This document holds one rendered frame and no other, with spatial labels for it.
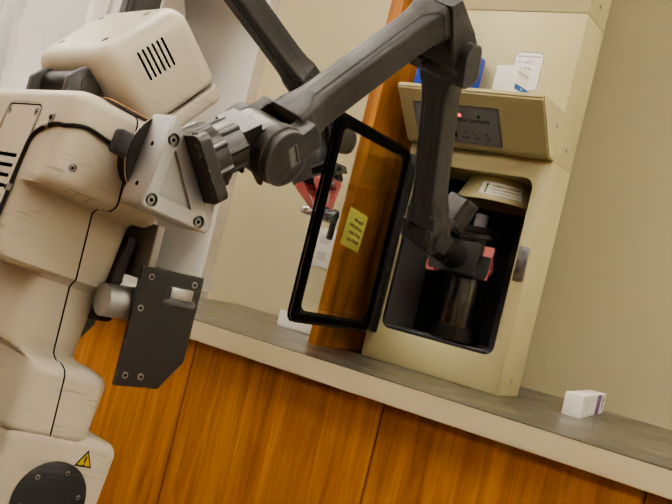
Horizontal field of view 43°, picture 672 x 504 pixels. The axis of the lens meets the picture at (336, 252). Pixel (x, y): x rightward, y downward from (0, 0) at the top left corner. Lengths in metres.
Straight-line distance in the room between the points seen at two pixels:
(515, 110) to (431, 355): 0.52
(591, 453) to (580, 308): 0.82
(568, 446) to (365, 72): 0.63
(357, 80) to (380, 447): 0.65
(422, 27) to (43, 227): 0.59
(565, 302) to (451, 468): 0.78
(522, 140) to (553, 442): 0.63
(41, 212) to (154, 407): 0.80
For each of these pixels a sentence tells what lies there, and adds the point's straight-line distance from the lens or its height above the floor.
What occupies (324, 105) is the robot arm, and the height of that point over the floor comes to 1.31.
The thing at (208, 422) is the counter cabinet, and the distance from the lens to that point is 1.75.
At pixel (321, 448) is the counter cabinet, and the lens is 1.59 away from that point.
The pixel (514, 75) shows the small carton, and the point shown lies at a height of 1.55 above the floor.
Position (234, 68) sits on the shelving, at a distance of 2.83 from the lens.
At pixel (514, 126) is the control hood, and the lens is 1.72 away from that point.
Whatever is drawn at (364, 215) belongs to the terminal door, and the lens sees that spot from 1.73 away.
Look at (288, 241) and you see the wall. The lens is 2.54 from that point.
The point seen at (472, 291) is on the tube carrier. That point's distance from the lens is 1.78.
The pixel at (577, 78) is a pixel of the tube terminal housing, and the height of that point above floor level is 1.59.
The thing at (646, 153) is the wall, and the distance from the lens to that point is 2.16.
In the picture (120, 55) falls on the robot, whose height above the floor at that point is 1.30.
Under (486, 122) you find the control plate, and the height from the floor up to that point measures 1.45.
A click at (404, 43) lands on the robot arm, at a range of 1.25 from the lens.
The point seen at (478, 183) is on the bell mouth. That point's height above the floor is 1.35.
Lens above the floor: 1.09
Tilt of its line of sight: 2 degrees up
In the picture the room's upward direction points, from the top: 14 degrees clockwise
